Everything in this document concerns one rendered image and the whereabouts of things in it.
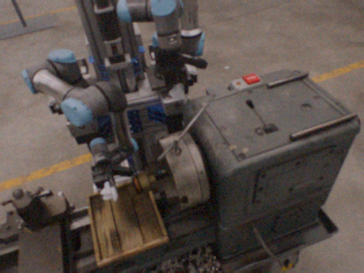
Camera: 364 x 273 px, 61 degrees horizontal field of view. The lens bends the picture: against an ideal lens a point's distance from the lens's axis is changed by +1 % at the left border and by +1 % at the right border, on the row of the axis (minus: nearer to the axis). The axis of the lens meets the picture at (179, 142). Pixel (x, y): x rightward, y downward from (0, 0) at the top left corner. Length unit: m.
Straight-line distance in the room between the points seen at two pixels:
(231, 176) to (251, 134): 0.20
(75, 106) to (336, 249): 1.93
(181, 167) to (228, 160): 0.18
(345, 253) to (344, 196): 0.48
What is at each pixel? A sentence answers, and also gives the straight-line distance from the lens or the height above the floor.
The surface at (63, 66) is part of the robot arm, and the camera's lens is 1.58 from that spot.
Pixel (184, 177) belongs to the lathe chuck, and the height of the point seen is 1.18.
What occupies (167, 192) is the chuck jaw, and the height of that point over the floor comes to 1.11.
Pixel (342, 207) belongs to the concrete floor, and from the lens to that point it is 2.64.
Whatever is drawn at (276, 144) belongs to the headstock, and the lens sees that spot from 1.16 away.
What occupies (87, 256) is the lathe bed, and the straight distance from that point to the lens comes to 1.46.
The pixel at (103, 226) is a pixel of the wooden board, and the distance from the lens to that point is 1.45.
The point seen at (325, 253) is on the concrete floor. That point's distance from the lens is 2.41.
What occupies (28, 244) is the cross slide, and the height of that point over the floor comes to 0.97.
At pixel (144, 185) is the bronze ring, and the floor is 1.10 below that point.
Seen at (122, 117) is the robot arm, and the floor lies 1.24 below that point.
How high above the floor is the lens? 2.08
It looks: 45 degrees down
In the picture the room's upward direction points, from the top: 7 degrees counter-clockwise
